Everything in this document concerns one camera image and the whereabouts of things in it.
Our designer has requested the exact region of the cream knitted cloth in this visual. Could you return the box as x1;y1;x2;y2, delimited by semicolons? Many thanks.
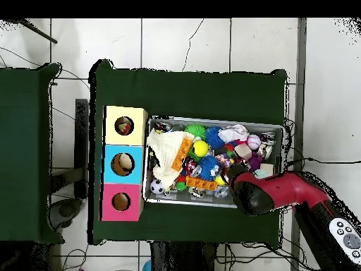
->
146;128;195;190

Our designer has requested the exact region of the red blue white patterned cloth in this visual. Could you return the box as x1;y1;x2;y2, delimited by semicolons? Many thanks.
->
215;153;235;171

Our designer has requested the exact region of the multicoloured patterned cloth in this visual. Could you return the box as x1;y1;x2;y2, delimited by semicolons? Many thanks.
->
116;121;133;136

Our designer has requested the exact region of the shallow mesh bin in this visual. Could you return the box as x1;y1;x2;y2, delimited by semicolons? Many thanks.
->
142;115;285;211

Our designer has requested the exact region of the wooden box with three holes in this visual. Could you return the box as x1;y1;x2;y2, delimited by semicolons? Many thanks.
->
99;105;148;222

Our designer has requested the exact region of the orange plastic brick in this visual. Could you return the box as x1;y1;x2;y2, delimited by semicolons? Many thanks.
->
171;137;195;172
185;176;219;191

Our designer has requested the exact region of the yellow ball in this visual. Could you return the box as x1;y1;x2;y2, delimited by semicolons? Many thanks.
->
192;140;210;158

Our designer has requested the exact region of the green spiky ball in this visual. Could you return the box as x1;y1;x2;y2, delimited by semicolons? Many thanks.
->
184;123;207;141

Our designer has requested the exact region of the blue spiky ball with eyes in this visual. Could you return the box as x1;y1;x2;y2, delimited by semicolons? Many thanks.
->
197;155;223;181

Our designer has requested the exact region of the black white soccer ball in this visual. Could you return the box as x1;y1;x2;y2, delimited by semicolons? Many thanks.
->
149;179;165;195

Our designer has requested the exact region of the dark green tablecloth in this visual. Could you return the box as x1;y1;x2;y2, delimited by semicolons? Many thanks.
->
87;58;288;246

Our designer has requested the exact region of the white baseball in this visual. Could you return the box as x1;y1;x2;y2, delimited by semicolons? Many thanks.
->
247;134;262;151

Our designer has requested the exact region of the green covered side table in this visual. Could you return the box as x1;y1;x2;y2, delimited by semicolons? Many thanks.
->
0;62;65;244

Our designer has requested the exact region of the dark grey rod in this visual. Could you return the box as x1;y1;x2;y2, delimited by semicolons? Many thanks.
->
16;18;59;44

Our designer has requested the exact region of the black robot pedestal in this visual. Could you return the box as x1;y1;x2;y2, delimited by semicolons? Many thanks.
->
150;241;219;271

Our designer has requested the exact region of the black cable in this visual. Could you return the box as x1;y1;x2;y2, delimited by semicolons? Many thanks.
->
284;157;361;173

